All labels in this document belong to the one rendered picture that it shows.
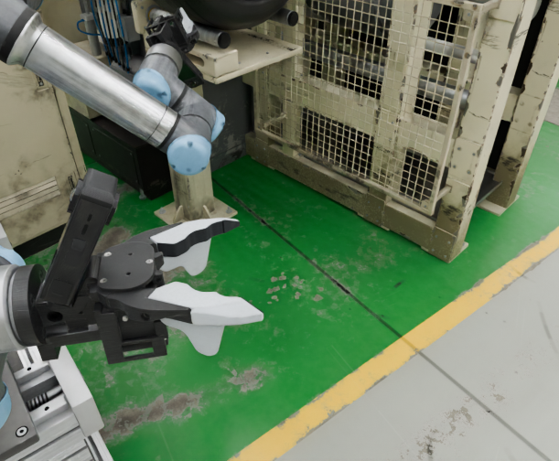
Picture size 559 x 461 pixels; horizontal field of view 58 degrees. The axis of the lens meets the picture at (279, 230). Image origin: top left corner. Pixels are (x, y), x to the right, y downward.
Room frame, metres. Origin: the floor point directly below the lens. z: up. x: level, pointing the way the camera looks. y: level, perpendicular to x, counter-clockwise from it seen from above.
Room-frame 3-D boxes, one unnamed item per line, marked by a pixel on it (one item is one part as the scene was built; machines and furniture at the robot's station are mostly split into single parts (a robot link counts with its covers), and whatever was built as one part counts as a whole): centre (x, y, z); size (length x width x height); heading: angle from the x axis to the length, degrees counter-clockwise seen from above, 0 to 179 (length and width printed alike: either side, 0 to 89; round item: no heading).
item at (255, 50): (1.64, 0.18, 0.80); 0.37 x 0.36 x 0.02; 136
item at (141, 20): (1.77, 0.31, 0.90); 0.40 x 0.03 x 0.10; 136
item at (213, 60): (1.54, 0.28, 0.84); 0.36 x 0.09 x 0.06; 46
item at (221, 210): (1.81, 0.37, 0.02); 0.27 x 0.27 x 0.04; 46
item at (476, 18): (1.72, -0.22, 0.65); 0.90 x 0.02 x 0.70; 46
